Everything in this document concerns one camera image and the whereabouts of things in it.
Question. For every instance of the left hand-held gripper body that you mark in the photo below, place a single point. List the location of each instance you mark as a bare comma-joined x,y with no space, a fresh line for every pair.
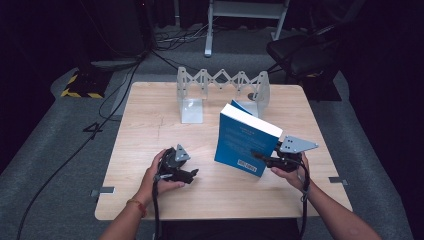
170,165

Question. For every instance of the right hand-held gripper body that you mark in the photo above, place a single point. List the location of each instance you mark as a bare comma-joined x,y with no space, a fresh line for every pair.
290,160

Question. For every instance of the blue book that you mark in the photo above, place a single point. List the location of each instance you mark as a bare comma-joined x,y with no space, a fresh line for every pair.
241,143

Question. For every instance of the white expandable book rack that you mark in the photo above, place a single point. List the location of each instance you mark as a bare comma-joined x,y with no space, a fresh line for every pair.
191,111

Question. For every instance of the person's right hand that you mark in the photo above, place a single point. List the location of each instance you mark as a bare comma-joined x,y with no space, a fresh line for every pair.
296,179

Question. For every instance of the person's left hand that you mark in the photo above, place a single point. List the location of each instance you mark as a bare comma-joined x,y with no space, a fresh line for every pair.
151,186

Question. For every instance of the grey tape strip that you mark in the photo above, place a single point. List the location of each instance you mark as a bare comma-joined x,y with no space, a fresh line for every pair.
104,191
337,180

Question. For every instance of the dark round table grommet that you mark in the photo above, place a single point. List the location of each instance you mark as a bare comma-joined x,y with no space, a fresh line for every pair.
252,97

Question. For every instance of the person's dark clothed lap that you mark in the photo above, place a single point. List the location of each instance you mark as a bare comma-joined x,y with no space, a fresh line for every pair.
230,230

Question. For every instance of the black chair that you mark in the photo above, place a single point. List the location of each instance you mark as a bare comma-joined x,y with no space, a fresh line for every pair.
300,53

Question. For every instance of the black yellow striped stand base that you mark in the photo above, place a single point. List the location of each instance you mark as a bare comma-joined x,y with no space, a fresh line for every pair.
83,88

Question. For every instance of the white metal stand frame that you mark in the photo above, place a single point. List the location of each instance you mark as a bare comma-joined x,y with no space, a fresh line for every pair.
209,36

